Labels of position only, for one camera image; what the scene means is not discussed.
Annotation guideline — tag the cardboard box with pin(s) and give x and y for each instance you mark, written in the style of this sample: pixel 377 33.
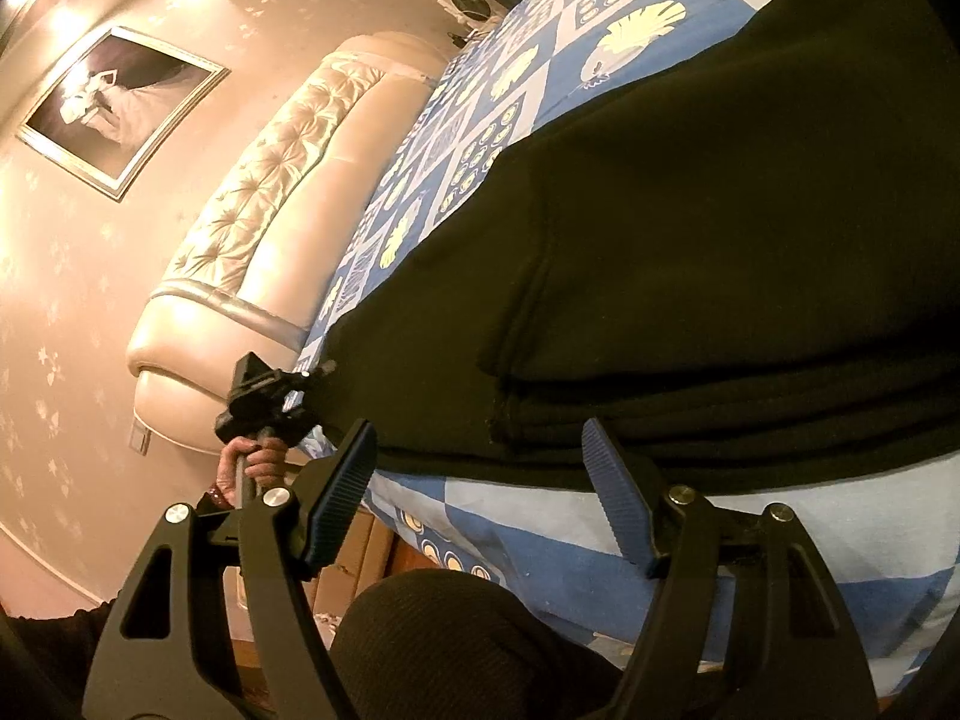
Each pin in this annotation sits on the cardboard box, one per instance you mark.
pixel 360 562

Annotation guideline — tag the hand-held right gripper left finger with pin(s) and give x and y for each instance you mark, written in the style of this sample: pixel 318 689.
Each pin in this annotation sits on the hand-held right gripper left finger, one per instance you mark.
pixel 337 495

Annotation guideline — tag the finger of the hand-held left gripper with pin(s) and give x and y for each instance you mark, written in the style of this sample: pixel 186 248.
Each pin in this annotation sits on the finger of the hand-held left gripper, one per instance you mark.
pixel 315 375

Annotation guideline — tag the small white desk fan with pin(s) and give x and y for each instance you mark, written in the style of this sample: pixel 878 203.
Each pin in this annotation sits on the small white desk fan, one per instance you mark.
pixel 469 4

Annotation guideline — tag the black pants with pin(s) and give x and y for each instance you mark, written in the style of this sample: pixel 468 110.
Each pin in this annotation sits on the black pants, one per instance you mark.
pixel 675 240

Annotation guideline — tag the cream tufted headboard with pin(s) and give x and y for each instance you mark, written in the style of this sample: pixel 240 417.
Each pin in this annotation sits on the cream tufted headboard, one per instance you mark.
pixel 285 240

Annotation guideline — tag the person's leg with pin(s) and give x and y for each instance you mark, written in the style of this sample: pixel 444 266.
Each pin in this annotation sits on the person's leg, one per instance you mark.
pixel 450 652

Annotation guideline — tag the person's left hand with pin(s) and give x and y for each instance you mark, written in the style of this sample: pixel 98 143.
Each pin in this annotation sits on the person's left hand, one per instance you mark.
pixel 271 461

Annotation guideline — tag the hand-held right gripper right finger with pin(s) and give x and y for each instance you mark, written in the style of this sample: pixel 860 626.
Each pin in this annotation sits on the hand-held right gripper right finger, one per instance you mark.
pixel 611 495

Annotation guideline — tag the silver framed wall picture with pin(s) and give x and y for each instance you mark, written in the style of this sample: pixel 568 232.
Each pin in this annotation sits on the silver framed wall picture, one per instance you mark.
pixel 112 105

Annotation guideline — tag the blue patterned bed sheet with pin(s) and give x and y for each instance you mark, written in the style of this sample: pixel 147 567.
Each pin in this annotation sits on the blue patterned bed sheet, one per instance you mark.
pixel 525 532

